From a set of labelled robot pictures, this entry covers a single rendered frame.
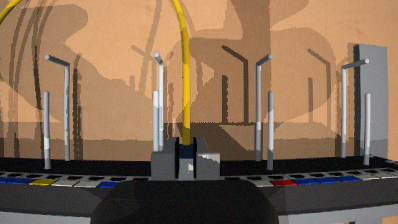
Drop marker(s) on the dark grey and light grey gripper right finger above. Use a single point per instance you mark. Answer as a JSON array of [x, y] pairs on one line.
[[206, 164]]

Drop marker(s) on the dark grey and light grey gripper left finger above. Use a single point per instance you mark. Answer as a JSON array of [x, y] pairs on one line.
[[165, 164]]

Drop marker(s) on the yellow cable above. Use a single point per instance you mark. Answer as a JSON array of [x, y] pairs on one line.
[[185, 61]]

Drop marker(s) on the white and blue cable plug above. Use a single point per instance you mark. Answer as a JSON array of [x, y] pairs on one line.
[[186, 162]]

